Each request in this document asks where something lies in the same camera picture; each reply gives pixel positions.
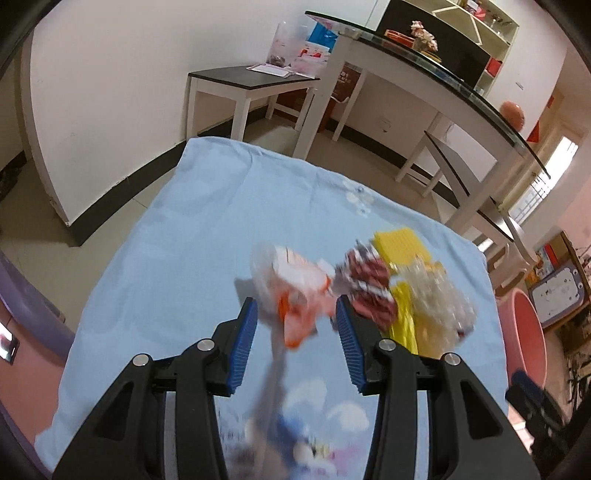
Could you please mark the white orange plastic bag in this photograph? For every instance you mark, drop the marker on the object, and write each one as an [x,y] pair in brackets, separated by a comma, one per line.
[292,288]

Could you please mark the red white snack wrapper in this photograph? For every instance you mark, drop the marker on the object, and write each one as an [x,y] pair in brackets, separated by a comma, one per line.
[364,278]

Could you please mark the white glass-top dining table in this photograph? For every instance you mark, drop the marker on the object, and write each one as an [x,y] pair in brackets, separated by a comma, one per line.
[431,83]

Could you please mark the dried flower bouquet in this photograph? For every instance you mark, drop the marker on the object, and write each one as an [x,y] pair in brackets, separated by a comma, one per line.
[423,39]

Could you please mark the dark red paper bag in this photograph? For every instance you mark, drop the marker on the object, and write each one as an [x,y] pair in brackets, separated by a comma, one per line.
[342,91]

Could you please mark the purple chair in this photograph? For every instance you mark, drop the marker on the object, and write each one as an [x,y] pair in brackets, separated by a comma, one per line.
[33,311]

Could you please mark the pink plastic trash bin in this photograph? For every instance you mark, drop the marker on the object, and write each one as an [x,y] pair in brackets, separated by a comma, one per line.
[523,336]

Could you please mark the blue tissue pack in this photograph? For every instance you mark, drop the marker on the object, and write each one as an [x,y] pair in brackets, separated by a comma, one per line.
[321,35]

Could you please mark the yellow plastic wrapper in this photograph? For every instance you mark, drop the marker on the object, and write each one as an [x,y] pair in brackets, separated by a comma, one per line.
[416,332]

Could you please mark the clear bubble wrap piece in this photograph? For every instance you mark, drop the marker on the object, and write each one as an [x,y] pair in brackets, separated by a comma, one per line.
[437,300]

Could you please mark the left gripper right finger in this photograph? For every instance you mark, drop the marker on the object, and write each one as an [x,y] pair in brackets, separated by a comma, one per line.
[376,363]

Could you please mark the kids drawing board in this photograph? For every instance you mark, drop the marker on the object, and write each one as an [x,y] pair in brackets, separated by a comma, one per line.
[559,294]

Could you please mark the orange pomelo fruit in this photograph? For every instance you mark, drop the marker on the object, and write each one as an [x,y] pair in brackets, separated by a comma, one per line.
[513,114]

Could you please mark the black-top bench right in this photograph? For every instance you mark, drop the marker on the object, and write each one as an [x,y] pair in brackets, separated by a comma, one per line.
[496,224]

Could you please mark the red snack box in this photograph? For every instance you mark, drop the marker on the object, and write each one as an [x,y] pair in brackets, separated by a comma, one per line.
[400,38]

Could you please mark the clear plastic jar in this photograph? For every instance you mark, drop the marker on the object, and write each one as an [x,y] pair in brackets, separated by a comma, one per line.
[288,41]

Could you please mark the yellow foam sponge pad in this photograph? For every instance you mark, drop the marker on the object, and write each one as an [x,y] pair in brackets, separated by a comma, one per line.
[401,247]

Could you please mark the white wall shelf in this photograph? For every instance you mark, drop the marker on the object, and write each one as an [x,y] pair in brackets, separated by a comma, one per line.
[487,25]

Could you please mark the light blue tablecloth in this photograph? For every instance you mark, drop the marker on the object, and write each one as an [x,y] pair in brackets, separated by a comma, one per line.
[185,268]

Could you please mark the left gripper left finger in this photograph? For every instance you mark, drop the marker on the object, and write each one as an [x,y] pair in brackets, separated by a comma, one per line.
[217,365]

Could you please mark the black television screen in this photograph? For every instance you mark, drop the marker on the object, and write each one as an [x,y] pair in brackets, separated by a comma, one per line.
[459,54]

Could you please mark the black-top bench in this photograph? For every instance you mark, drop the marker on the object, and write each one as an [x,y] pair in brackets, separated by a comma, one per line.
[243,86]
[496,224]

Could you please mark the black-top bench left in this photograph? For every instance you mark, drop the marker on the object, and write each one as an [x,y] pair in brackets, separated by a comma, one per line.
[243,86]

